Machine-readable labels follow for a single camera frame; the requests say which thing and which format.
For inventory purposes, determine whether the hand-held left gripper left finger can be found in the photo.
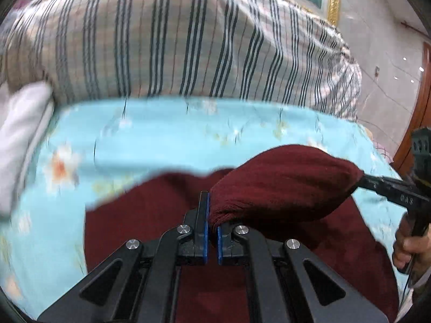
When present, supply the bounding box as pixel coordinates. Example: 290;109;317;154
37;191;211;323

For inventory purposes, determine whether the white towel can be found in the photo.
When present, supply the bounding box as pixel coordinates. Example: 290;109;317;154
0;82;56;219

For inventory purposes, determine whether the light blue floral bed sheet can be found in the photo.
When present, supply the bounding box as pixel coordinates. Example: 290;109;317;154
0;96;409;320

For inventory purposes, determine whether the person's right hand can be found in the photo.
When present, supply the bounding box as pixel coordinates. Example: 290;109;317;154
392;225;431;276

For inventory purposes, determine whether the maroon knitted sweater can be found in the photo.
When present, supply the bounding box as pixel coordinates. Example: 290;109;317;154
84;144;399;323

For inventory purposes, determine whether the beige plaid quilt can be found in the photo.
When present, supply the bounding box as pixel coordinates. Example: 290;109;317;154
0;0;363;122

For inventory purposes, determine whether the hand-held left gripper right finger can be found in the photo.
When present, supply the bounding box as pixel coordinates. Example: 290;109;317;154
217;224;389;323

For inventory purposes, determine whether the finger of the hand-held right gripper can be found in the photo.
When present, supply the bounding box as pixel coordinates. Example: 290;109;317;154
361;173;418;189
373;186;431;211

